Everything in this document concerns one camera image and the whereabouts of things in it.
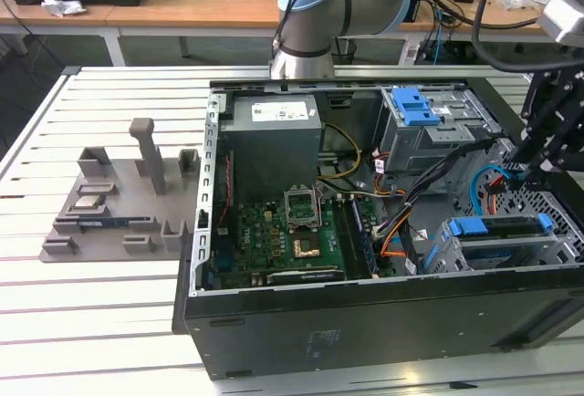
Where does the metal socket cover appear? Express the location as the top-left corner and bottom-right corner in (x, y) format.
(283, 184), (322, 233)

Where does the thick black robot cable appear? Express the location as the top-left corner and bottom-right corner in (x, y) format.
(471, 0), (584, 76)

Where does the grey metal drive cage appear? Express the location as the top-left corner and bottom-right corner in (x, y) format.
(378, 86), (503, 187)

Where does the grey parts rack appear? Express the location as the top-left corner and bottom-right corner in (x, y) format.
(36, 118), (202, 264)

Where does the dark blue RAM stick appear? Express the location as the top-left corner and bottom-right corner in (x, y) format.
(78, 217), (130, 229)

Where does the black mesh waste bin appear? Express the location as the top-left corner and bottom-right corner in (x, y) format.
(331, 37), (358, 67)

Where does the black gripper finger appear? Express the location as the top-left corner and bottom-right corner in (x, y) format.
(508, 76), (561, 163)
(537, 84), (584, 174)

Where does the blue plastic drive latch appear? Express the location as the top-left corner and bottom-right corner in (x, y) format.
(392, 88), (443, 127)

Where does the black RAM slot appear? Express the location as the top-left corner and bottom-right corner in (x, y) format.
(335, 197), (361, 278)

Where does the black cable bundle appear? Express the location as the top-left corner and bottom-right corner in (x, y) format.
(419, 0), (466, 65)

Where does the hard disk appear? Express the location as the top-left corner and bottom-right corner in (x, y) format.
(422, 213), (557, 274)

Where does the black RAM stick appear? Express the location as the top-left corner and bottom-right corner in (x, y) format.
(350, 198), (380, 278)

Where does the black wire bundle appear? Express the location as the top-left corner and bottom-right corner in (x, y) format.
(396, 140), (498, 274)

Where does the orange wire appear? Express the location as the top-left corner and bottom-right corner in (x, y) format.
(380, 218), (414, 258)

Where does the black graphics card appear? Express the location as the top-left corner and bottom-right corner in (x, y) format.
(266, 268), (347, 286)

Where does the red wire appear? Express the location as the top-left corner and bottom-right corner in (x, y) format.
(217, 149), (235, 226)

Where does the CPU socket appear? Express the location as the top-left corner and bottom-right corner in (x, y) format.
(292, 236), (323, 260)

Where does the green motherboard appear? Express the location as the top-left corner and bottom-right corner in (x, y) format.
(212, 193), (389, 290)

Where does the black power connector wire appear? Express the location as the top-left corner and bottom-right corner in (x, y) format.
(484, 174), (508, 220)

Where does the grey power supply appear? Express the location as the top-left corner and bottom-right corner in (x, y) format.
(218, 93), (326, 205)

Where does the black PC case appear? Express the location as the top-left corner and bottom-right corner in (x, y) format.
(172, 63), (584, 381)

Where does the crumpled white paper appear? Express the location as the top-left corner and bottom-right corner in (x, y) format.
(40, 0), (88, 18)

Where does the blue wire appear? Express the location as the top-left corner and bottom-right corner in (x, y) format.
(472, 165), (537, 219)

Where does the grey metal disk bay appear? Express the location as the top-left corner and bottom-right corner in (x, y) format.
(422, 213), (580, 274)

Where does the silver CPU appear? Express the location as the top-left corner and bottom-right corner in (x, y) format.
(75, 194), (105, 211)

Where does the yellow wire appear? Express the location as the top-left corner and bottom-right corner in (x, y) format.
(318, 122), (361, 182)

